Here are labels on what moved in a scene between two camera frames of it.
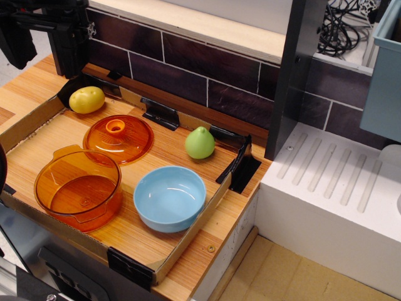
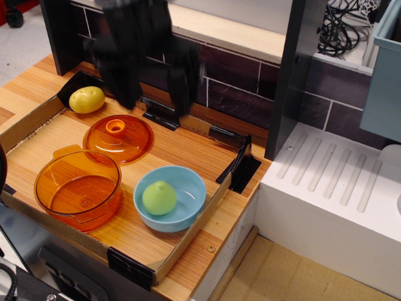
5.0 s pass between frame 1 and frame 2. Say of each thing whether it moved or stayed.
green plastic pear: moved
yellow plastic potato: stayed
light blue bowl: stayed
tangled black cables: stayed
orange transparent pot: stayed
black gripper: moved
